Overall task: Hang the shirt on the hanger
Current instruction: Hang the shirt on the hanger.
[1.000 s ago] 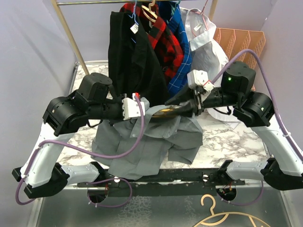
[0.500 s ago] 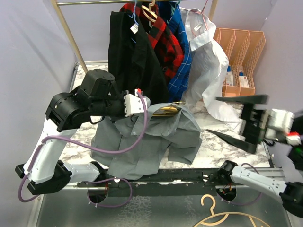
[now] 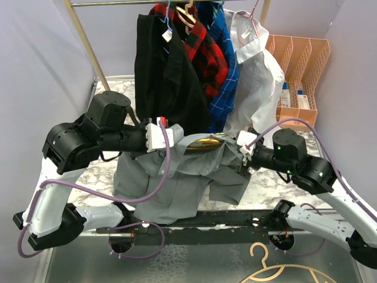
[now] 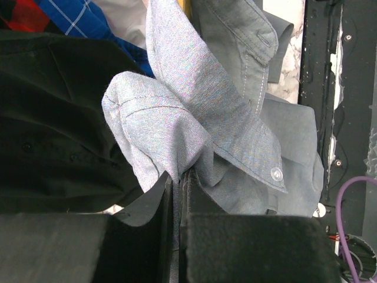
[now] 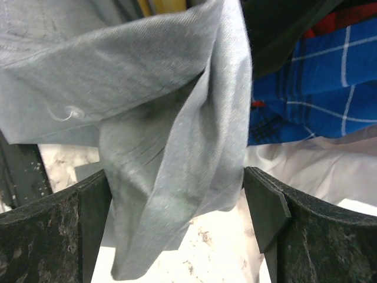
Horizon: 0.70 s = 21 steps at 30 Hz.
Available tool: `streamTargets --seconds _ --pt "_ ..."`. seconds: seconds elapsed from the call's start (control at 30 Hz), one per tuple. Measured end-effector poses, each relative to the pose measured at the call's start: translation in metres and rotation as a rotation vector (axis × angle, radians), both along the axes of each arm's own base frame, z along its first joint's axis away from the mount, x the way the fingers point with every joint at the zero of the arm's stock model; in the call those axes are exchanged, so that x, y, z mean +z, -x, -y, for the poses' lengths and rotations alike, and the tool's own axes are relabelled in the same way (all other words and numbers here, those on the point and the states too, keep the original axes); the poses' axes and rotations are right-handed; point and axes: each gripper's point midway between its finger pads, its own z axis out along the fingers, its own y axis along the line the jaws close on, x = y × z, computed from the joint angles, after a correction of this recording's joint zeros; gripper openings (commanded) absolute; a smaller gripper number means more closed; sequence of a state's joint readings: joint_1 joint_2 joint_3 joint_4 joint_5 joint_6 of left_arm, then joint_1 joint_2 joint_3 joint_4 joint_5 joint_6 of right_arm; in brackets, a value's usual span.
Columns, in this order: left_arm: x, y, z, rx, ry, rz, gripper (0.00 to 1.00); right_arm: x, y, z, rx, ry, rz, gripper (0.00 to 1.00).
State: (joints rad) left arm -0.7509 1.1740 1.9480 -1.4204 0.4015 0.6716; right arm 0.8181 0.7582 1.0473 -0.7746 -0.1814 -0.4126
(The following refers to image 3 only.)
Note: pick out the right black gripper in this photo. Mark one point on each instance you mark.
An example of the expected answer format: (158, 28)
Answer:
(243, 168)

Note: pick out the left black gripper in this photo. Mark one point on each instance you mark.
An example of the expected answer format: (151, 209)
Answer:
(142, 125)

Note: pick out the yellow wire hanger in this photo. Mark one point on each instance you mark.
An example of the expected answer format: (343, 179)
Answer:
(207, 144)

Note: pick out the grey button shirt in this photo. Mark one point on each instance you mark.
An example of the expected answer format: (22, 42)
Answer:
(189, 174)

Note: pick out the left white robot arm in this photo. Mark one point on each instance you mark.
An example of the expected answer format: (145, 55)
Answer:
(109, 125)

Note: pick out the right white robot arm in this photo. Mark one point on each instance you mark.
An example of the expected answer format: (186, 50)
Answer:
(315, 175)

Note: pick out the black hanging shirt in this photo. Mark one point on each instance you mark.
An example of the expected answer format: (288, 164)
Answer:
(166, 83)

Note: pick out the blue plaid shirt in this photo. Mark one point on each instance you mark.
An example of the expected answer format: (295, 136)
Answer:
(211, 14)

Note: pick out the white hanging shirt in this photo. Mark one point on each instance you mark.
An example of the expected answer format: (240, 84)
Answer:
(260, 80)

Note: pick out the red black plaid shirt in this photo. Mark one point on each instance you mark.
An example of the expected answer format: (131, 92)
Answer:
(205, 55)

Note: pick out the beige hanger in foreground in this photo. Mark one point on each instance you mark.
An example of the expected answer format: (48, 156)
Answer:
(280, 268)

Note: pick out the beige wooden hanger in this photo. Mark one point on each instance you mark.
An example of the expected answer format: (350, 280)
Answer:
(187, 14)

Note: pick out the white box in organizer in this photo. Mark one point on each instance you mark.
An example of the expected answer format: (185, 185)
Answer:
(302, 99)
(285, 100)

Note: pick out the orange plastic file organizer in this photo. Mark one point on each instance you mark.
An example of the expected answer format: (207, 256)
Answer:
(302, 60)

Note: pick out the wooden clothes rack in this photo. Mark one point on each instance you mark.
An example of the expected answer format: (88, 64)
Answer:
(85, 41)

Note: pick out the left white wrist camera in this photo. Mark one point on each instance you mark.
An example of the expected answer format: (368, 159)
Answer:
(155, 138)

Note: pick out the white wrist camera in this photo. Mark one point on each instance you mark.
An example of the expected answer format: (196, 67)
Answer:
(247, 140)
(155, 138)

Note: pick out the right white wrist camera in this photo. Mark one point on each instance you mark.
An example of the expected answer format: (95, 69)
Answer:
(247, 140)

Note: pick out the blue wire hanger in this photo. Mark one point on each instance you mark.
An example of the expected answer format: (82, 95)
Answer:
(167, 17)

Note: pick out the pink wire hanger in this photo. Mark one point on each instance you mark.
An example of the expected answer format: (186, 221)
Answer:
(245, 14)

